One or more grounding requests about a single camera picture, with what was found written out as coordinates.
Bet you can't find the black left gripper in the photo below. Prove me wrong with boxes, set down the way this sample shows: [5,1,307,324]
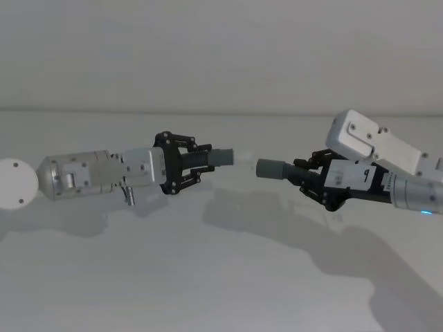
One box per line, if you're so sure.
[152,130,215,197]

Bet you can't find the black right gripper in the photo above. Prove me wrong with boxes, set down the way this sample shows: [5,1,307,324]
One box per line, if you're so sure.
[293,148,396,212]

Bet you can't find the grey corrugated hose piece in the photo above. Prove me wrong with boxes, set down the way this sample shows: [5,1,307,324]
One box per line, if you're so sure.
[179,147,237,171]
[255,158,327,187]

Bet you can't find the small white plastic connector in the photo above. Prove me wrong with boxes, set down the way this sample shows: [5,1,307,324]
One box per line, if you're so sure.
[233,149,260,174]

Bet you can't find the white table cloth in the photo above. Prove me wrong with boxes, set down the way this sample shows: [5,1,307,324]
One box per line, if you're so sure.
[0,109,443,332]

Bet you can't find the thin cable with silver plug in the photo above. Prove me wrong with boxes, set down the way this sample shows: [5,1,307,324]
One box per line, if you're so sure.
[118,178,136,208]

